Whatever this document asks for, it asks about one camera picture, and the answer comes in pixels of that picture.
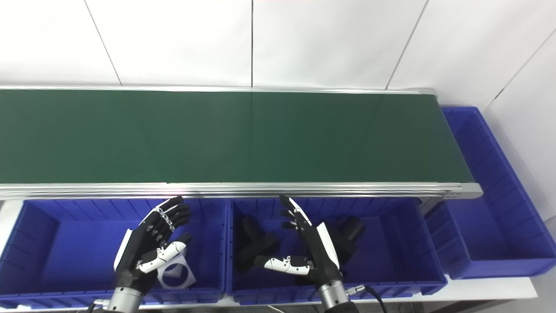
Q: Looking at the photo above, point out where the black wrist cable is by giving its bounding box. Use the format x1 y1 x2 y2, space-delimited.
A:
345 284 388 313

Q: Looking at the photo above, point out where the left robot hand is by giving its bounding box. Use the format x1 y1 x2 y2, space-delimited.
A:
114 196 194 290

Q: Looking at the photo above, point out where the aluminium conveyor leg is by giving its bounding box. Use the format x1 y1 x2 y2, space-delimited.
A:
418 196 444 216

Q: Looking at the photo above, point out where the green conveyor belt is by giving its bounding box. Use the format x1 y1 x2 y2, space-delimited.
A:
0 89 475 184
0 85 484 201

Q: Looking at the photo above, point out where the grey square part with hole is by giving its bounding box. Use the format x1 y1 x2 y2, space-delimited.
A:
156 251 197 290

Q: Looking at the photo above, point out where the blue plastic bin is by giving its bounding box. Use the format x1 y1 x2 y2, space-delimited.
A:
424 106 556 280
226 196 448 305
0 198 230 310

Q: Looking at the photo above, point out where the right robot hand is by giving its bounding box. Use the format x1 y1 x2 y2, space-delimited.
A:
254 194 341 288

